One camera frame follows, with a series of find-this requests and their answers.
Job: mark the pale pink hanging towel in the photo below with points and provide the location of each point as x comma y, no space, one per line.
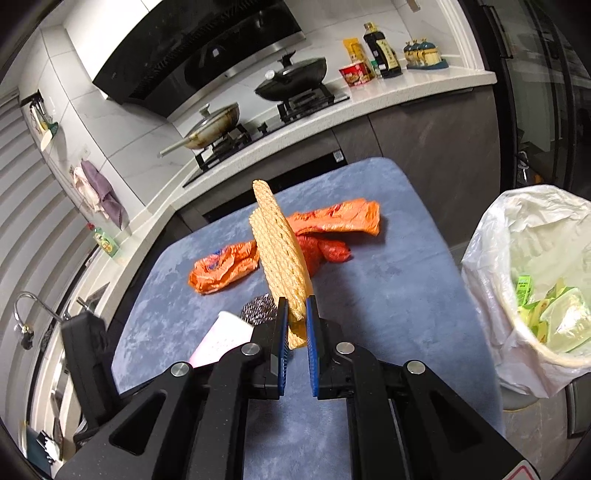
85,189

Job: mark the black range hood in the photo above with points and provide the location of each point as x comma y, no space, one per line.
198,41

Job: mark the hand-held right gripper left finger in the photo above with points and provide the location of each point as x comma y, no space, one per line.
280,341

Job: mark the small green carton box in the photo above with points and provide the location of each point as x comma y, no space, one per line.
524,288

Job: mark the orange plastic bag blue print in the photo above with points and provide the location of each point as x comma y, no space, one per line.
221,272

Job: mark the wall rack with utensils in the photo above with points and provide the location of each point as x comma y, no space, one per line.
41,122

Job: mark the orange plastic bag red print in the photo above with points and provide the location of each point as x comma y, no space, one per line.
337,217

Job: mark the purple hanging towel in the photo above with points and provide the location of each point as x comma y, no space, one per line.
106,194

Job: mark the trash bin with white liner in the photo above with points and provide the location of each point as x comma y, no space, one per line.
489,286

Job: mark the chrome kitchen faucet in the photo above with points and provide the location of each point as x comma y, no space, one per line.
27,318

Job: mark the red instant noodle cup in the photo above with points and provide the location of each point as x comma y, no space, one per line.
356,74

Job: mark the green yellow plastic bag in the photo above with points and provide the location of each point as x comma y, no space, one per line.
568,318

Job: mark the black gas stove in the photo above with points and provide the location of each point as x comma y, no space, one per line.
272,124

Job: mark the black framed glass door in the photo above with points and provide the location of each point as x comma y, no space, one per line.
545,83

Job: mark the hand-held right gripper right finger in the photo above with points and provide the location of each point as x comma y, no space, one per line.
311,341

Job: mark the steel wok with glass lid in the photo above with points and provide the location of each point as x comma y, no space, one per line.
214,124

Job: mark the ceramic condiment jar set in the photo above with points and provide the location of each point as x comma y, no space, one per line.
425,55

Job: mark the blue grey table blanket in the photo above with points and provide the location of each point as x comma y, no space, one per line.
392,300

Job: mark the yellow food packet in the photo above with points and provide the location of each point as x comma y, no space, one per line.
354,50

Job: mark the grey stool with gold frame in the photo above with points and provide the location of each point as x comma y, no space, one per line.
517,401

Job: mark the dark soy sauce bottle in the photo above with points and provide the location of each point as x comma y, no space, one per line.
383,53

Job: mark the black pan with lid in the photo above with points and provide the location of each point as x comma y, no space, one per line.
291,81

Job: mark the steel wool scrubber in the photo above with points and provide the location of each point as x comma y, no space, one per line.
258,310

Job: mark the grey lower kitchen cabinet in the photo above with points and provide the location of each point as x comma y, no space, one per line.
425,147

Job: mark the green dish soap bottle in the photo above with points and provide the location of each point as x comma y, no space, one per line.
105,241

